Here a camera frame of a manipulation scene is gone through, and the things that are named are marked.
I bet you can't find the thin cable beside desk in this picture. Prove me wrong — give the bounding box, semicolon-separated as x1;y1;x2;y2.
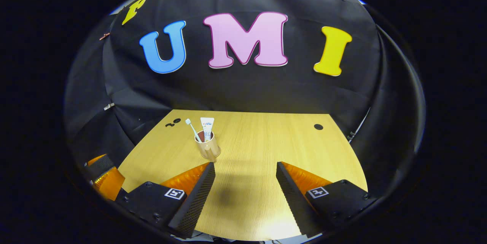
346;107;371;142

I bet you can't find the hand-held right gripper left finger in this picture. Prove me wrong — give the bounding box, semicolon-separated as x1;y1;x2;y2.
115;162;216;239

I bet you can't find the black backdrop cloth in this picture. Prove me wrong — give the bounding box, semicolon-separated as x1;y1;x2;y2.
64;0;425;183

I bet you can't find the white toothpaste tube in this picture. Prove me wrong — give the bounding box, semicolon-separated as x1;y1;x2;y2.
201;117;215;142

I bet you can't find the pale green toothbrush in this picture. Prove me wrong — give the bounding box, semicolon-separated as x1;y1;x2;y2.
185;118;202;142

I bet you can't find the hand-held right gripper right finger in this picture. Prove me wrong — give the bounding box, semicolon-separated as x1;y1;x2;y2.
276;161;377;237

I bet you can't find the wooden desktop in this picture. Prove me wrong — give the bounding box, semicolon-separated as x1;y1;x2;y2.
118;109;369;241

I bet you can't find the beige cup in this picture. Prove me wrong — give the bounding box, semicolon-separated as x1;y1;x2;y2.
194;131;221;161

